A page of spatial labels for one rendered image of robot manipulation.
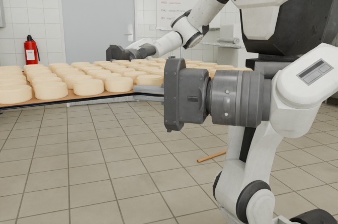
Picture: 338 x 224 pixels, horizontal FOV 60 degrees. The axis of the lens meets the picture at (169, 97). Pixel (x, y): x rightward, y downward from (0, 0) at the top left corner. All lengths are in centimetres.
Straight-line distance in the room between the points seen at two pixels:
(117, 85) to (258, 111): 23
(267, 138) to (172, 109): 51
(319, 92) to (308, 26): 51
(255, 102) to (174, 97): 12
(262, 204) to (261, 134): 21
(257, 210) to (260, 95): 58
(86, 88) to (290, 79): 31
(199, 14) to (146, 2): 348
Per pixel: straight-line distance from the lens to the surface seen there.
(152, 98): 49
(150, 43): 113
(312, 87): 43
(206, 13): 118
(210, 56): 504
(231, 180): 99
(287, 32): 88
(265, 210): 100
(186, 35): 120
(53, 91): 49
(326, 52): 47
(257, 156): 95
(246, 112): 44
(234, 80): 44
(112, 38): 455
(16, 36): 451
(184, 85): 46
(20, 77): 61
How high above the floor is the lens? 110
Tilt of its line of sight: 13 degrees down
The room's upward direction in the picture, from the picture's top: straight up
